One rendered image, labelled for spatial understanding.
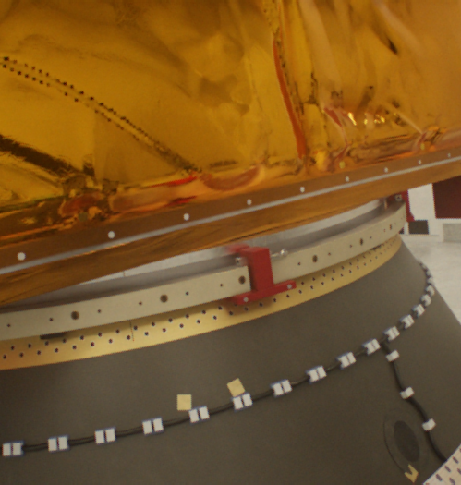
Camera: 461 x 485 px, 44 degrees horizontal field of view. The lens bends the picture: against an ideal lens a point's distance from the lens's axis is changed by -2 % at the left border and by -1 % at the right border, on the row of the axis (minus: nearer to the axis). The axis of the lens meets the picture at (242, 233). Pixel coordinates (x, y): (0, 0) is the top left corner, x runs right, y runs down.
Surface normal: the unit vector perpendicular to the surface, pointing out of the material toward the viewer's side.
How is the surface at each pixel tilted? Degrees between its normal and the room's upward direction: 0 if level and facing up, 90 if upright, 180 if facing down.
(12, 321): 90
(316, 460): 62
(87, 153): 88
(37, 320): 90
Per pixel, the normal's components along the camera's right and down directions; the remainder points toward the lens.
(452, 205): -0.75, 0.21
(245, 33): 0.71, -0.03
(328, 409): 0.40, -0.41
